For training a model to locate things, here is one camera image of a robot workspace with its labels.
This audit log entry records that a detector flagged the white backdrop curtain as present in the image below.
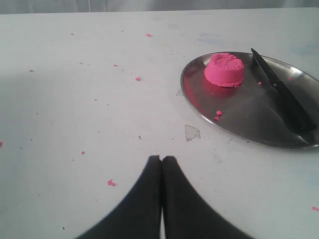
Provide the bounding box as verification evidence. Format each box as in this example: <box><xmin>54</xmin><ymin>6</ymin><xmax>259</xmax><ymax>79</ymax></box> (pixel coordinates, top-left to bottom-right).
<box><xmin>0</xmin><ymin>0</ymin><xmax>319</xmax><ymax>14</ymax></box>

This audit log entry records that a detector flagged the black serrated knife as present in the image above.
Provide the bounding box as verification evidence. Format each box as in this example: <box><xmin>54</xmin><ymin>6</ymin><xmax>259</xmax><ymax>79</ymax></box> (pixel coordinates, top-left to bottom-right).
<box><xmin>251</xmin><ymin>48</ymin><xmax>317</xmax><ymax>133</ymax></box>

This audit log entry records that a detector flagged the pink dough piece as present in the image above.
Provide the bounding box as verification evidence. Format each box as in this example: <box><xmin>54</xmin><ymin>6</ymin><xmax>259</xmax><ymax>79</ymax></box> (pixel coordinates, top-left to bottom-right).
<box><xmin>204</xmin><ymin>53</ymin><xmax>244</xmax><ymax>88</ymax></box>

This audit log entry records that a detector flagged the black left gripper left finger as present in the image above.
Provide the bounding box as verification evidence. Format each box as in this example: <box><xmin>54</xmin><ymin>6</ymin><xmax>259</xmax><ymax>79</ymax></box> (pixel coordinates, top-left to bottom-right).
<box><xmin>79</xmin><ymin>155</ymin><xmax>162</xmax><ymax>239</ymax></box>

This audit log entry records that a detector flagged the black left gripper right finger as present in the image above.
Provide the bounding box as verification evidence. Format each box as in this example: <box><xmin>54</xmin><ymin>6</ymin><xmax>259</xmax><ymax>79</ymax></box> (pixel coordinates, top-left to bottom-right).
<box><xmin>162</xmin><ymin>156</ymin><xmax>251</xmax><ymax>239</ymax></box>

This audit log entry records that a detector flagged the round steel plate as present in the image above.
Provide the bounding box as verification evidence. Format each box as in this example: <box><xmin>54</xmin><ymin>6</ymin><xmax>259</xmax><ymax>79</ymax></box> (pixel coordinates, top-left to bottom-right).
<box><xmin>180</xmin><ymin>52</ymin><xmax>319</xmax><ymax>149</ymax></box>

